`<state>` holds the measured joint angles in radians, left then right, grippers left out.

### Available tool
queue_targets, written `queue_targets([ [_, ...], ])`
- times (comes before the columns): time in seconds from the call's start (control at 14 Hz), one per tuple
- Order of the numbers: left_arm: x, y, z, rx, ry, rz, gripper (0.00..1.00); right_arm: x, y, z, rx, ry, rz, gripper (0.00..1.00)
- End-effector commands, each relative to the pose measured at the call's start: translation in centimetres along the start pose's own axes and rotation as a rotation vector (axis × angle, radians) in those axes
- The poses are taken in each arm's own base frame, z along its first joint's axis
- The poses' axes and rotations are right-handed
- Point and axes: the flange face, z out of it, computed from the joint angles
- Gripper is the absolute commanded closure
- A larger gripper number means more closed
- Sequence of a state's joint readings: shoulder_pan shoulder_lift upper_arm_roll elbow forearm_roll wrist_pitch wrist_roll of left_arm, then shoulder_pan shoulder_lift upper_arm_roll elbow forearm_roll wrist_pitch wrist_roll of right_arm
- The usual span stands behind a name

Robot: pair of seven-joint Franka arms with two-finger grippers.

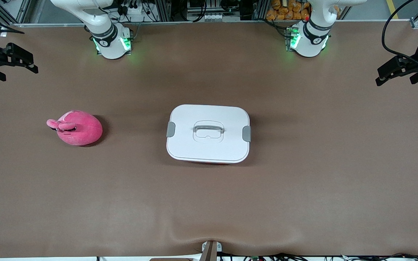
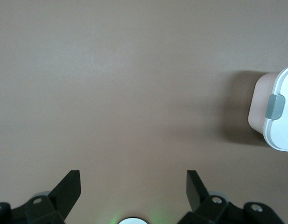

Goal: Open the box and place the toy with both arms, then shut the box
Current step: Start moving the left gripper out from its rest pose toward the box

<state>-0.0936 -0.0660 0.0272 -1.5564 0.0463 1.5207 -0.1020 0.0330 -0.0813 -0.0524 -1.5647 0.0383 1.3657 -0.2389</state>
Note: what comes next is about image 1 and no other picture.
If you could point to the pink plush toy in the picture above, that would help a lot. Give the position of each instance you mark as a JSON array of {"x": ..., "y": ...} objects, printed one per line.
[{"x": 80, "y": 130}]

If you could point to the white box lid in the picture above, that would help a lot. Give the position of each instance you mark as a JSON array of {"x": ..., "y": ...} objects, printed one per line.
[{"x": 194, "y": 148}]

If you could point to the orange snack bags pile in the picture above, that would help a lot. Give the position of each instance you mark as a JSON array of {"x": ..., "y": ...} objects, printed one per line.
[{"x": 285, "y": 12}]

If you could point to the white power strip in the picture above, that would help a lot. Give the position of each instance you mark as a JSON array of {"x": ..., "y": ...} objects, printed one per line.
[{"x": 136, "y": 14}]

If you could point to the black device white terminal strip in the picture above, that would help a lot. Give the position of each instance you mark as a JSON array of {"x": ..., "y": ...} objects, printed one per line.
[{"x": 216, "y": 16}]

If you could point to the brown table mat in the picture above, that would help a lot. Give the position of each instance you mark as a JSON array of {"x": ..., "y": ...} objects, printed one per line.
[{"x": 209, "y": 203}]

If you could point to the slanted aluminium frame struts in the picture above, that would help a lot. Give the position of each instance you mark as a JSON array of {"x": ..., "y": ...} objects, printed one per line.
[{"x": 20, "y": 11}]

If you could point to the aluminium table edge rail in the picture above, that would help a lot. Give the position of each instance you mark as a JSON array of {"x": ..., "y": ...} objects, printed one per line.
[{"x": 194, "y": 23}]

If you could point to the brown camera mount post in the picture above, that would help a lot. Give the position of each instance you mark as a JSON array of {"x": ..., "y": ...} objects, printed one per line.
[{"x": 210, "y": 252}]

